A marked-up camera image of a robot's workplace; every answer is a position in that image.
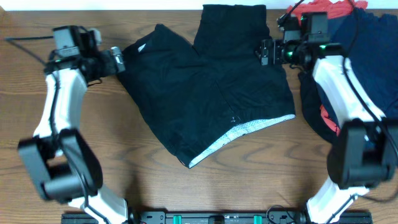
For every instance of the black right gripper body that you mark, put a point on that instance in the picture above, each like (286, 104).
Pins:
(278, 46)

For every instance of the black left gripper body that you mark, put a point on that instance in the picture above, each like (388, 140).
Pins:
(105, 66)

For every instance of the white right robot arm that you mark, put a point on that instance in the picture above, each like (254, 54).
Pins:
(365, 151)

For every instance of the navy blue garment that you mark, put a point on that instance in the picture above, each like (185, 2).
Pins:
(373, 56)

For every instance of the black shorts white waistband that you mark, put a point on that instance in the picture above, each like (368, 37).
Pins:
(198, 96)

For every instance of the black garment in pile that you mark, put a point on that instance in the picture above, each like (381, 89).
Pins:
(311, 107)

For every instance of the red garment in pile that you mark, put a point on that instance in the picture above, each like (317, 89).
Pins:
(334, 10)

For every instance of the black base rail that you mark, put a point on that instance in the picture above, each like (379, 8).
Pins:
(274, 216)

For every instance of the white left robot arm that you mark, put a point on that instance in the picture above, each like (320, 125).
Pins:
(61, 165)

